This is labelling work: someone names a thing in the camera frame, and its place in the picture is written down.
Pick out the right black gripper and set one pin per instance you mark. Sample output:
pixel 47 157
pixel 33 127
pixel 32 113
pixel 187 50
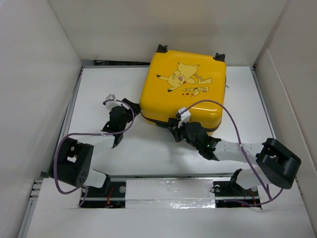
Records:
pixel 175 131

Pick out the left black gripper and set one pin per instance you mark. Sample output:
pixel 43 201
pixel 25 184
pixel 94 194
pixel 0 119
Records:
pixel 136 108

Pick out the yellow suitcase with grey lining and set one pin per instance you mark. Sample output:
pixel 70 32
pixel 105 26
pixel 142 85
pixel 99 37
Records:
pixel 178 80

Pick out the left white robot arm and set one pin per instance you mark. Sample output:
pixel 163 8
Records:
pixel 74 153

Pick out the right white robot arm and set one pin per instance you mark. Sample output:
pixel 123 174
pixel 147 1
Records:
pixel 269 162

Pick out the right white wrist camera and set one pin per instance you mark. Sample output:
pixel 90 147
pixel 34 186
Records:
pixel 183 115

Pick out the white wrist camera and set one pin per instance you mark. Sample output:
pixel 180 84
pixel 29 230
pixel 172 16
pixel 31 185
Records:
pixel 183 115
pixel 110 102

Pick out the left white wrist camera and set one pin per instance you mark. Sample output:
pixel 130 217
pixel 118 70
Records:
pixel 110 102

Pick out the aluminium mounting rail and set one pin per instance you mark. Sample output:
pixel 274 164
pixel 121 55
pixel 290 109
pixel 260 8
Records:
pixel 179 193

